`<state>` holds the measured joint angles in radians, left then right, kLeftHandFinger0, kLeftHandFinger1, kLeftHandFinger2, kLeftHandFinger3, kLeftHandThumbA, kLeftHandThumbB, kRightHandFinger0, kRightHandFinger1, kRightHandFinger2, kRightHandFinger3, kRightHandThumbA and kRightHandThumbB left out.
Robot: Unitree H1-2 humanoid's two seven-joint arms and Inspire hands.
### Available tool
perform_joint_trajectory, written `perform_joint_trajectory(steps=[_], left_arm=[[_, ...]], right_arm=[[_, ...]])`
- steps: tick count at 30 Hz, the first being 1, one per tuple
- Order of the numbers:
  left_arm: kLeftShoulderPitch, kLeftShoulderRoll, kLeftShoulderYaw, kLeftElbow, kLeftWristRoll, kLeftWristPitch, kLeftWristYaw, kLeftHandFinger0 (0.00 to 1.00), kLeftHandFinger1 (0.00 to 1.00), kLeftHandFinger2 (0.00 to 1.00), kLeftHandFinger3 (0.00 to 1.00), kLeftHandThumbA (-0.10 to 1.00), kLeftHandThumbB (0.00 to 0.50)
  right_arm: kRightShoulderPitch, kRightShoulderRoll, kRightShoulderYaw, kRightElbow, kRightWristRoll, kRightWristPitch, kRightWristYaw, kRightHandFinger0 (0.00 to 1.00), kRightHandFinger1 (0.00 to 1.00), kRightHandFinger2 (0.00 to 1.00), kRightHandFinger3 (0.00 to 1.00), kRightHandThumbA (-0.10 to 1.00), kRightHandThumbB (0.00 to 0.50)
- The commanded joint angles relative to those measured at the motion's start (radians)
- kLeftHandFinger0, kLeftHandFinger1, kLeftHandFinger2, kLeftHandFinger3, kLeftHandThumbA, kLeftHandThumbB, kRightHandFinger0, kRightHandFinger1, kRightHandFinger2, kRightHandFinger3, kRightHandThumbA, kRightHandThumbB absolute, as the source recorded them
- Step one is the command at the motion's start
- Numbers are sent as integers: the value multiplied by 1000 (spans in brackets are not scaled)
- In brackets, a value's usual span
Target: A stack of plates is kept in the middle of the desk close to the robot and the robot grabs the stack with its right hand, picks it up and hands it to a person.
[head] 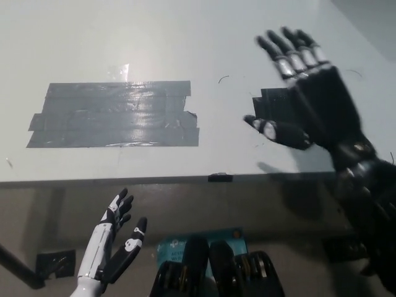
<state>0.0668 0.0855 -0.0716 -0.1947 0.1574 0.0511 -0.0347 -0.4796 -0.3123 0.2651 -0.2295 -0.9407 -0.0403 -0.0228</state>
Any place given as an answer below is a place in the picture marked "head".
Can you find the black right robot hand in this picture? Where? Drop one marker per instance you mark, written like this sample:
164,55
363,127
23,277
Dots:
325,105

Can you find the black metal rod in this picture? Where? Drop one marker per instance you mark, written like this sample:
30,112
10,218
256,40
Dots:
20,270

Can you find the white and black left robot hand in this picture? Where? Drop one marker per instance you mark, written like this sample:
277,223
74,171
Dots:
96,250

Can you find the grey duct tape patch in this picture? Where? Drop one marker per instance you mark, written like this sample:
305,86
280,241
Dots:
114,117

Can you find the teal printed box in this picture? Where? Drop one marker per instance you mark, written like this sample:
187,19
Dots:
173,247

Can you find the black tape patch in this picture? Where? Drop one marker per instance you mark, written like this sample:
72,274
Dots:
275,103

